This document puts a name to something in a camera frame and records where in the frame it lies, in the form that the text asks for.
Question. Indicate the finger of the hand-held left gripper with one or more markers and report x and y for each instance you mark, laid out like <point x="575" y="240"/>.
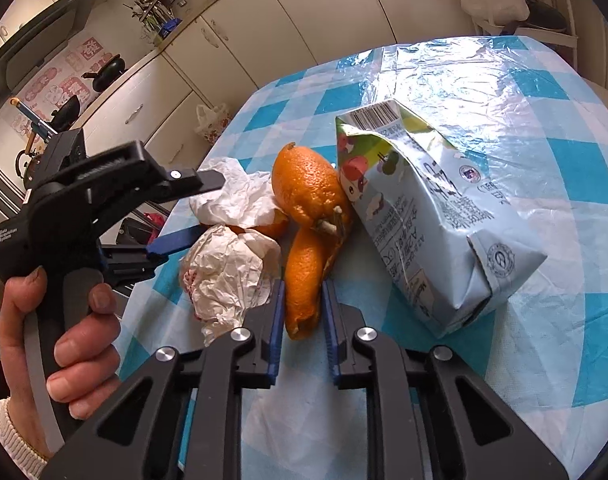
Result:
<point x="174" y="180"/>
<point x="178" y="240"/>

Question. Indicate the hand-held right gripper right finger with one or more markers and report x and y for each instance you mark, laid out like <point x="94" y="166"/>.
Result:
<point x="331" y="330"/>

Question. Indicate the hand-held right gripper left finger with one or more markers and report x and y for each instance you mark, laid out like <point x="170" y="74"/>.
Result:
<point x="276" y="330"/>

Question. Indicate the white tissue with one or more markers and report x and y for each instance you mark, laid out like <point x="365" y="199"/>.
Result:
<point x="228" y="270"/>
<point x="228" y="195"/>

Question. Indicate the small orange peel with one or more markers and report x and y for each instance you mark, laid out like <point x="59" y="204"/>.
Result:
<point x="274" y="225"/>

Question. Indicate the long orange peel with stem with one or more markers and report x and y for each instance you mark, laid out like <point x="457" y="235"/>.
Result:
<point x="304" y="185"/>

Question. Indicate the person's left forearm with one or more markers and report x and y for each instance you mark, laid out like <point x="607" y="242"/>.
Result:
<point x="13" y="440"/>

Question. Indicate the person's left hand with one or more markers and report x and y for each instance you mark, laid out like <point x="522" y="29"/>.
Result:
<point x="91" y="350"/>

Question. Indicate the black pouch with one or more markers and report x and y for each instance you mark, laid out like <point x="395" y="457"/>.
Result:
<point x="136" y="232"/>

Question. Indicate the floral shopping bag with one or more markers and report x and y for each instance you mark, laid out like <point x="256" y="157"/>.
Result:
<point x="211" y="125"/>

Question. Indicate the broom pole with yellow tip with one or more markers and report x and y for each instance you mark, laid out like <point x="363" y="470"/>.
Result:
<point x="33" y="117"/>

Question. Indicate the black cooking pot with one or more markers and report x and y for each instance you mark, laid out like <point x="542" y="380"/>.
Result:
<point x="66" y="112"/>

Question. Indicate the black clay pot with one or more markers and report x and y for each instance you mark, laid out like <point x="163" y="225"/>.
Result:
<point x="106" y="72"/>

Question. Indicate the light blue drink carton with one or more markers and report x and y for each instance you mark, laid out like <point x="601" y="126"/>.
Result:
<point x="434" y="220"/>

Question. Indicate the metal utensil rack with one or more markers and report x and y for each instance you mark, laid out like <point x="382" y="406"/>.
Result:
<point x="158" y="5"/>

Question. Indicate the range hood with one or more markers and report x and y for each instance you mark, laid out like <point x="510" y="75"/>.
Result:
<point x="33" y="35"/>

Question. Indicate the cream kitchen base cabinets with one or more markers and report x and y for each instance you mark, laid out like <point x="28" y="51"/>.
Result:
<point x="284" y="20"/>

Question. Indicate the table with blue checked cloth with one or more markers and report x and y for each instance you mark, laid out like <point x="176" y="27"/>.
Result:
<point x="534" y="160"/>

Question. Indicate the white storage trolley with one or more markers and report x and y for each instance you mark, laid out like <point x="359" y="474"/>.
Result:
<point x="559" y="40"/>

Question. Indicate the black pan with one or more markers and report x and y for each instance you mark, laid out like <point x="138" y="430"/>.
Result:
<point x="546" y="12"/>

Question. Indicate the pink wall stickers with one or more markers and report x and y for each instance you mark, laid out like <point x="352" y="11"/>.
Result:
<point x="78" y="55"/>

